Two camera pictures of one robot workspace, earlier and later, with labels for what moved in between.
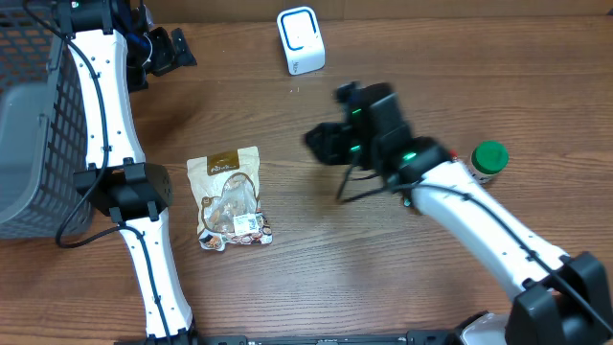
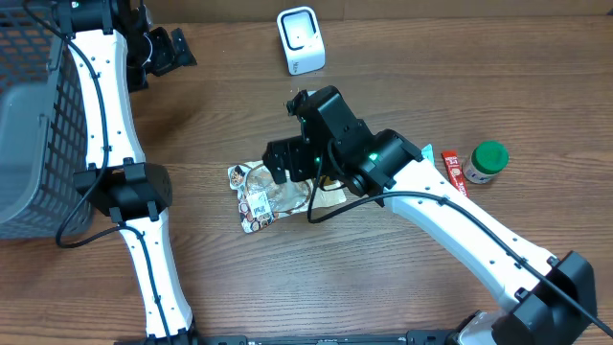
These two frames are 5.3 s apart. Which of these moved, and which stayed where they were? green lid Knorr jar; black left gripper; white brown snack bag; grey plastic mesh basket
Moved: white brown snack bag
Stayed: grey plastic mesh basket; black left gripper; green lid Knorr jar
